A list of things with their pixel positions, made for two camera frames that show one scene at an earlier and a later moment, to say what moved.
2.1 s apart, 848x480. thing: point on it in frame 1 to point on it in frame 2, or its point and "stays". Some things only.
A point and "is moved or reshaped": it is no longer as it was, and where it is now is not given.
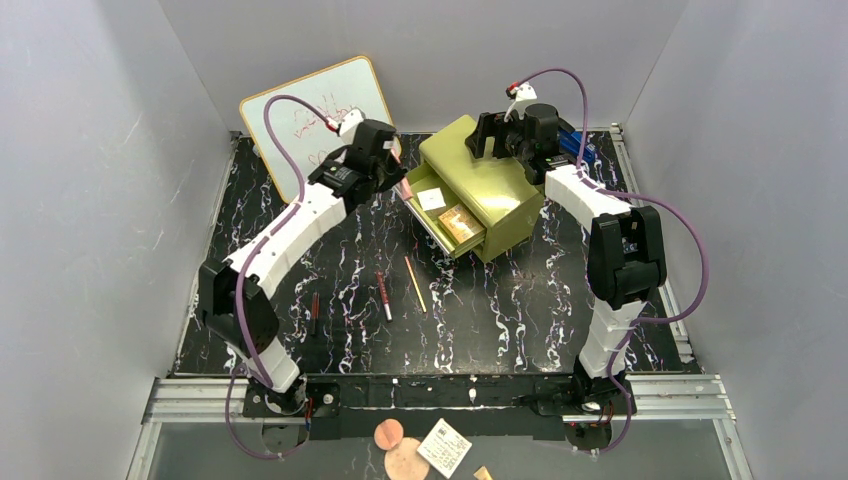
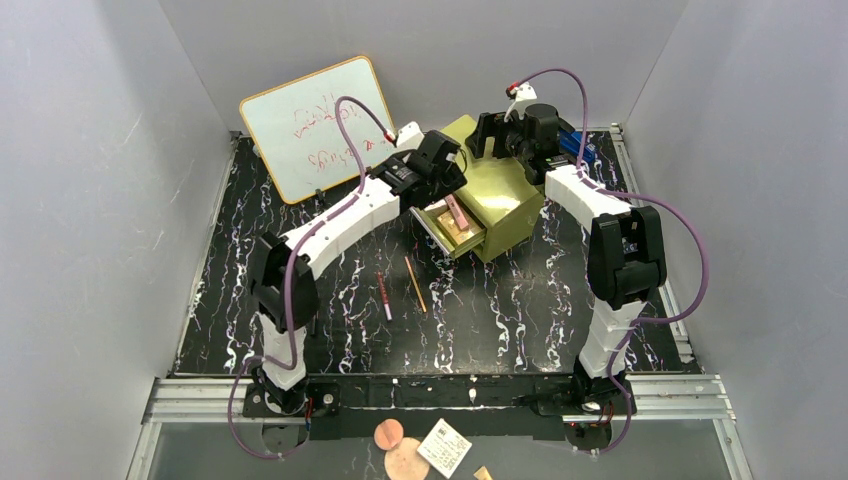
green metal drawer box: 470,202 stays
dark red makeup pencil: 384,294 stays
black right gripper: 488,134 stays
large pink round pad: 405,462 stays
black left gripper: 389,168 to 439,168
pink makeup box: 404,184 is moved or reshaped
